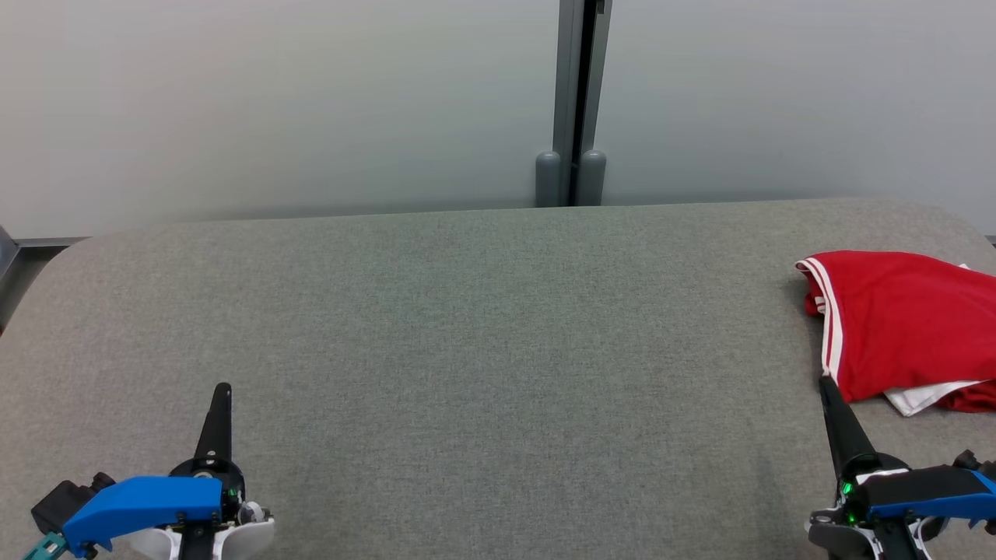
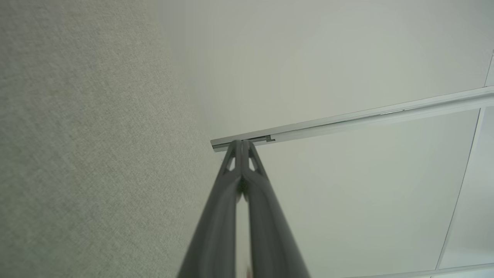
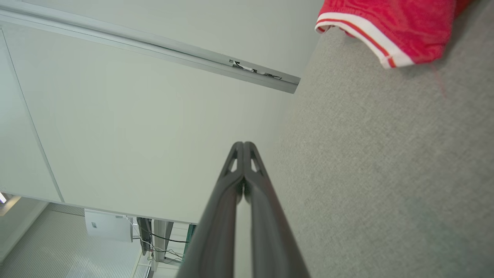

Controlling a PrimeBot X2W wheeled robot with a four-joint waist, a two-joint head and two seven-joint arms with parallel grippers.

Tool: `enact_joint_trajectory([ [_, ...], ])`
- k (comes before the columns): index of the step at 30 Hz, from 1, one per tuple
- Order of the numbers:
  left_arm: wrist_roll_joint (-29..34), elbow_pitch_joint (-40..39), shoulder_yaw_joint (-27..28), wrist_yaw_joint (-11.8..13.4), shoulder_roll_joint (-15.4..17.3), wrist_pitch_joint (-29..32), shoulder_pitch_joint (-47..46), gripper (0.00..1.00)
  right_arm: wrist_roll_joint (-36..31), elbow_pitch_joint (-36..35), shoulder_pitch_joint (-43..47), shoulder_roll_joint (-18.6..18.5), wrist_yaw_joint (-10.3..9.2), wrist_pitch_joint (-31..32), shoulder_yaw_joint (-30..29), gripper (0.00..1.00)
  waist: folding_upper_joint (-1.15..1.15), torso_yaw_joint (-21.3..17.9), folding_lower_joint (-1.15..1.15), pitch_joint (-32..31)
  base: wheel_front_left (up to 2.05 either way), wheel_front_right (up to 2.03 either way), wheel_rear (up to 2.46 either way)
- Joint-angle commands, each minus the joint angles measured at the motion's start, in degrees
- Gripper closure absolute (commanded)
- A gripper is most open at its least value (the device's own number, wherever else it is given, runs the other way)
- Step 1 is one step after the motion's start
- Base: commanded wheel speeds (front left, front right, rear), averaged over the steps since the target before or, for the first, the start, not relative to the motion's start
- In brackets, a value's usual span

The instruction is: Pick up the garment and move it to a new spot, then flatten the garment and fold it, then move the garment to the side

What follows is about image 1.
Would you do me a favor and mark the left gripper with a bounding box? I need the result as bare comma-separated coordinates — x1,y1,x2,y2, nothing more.
124,382,275,560

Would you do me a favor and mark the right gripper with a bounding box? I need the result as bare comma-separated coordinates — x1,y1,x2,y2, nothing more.
808,375,946,560

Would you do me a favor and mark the red basketball jersey striped trim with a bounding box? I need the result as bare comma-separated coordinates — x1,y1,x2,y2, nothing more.
795,250,996,417

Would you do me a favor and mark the black blue right camera mount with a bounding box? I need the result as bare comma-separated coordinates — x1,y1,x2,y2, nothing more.
854,450,996,537

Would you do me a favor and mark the grey side partition frame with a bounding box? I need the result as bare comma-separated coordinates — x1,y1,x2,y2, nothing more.
0,226,90,269

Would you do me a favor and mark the grey rounded post foot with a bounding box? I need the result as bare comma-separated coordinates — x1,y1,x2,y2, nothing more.
577,150,608,206
535,150,562,208

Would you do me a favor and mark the grey metal partition post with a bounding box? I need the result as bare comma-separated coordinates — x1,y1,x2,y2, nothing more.
552,0,614,208

